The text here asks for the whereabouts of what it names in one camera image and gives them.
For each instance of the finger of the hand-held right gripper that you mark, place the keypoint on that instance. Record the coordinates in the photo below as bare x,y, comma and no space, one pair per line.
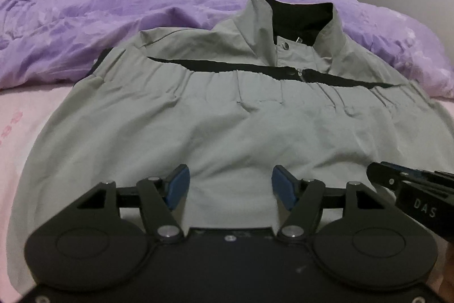
397,173

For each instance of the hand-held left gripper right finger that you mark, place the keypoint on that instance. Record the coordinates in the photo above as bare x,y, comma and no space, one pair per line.
283,187

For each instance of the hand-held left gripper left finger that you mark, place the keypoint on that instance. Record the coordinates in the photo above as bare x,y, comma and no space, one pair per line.
177,187

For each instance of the grey and black jacket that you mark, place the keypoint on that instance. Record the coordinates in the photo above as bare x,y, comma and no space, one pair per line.
227,118

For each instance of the pink printed bed sheet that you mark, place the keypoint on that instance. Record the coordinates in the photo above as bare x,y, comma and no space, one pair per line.
21,132

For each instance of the purple duvet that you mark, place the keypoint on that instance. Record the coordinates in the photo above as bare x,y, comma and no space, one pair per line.
88,15

